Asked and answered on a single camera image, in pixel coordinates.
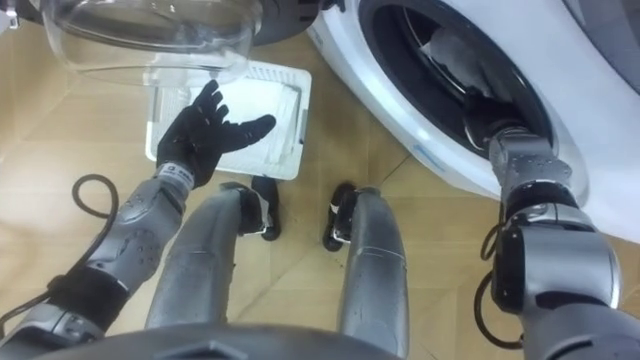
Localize white plastic laundry basket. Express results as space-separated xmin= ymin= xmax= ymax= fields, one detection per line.
xmin=144 ymin=59 xmax=313 ymax=182

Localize white washing machine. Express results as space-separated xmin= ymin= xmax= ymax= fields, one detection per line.
xmin=306 ymin=0 xmax=640 ymax=245

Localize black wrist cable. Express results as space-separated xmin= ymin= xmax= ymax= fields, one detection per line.
xmin=0 ymin=173 xmax=121 ymax=341
xmin=472 ymin=199 xmax=525 ymax=351

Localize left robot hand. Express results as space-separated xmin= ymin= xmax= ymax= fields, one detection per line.
xmin=155 ymin=79 xmax=278 ymax=190

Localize robot legs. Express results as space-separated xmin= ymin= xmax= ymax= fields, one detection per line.
xmin=144 ymin=175 xmax=411 ymax=359

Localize robot body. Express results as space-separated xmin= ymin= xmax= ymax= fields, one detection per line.
xmin=28 ymin=322 xmax=402 ymax=360

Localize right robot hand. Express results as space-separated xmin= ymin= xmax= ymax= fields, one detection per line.
xmin=462 ymin=92 xmax=532 ymax=153

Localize glass washing machine door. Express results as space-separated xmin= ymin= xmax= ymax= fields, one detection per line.
xmin=14 ymin=0 xmax=324 ymax=89

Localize grey cloth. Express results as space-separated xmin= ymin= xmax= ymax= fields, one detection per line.
xmin=418 ymin=26 xmax=514 ymax=104

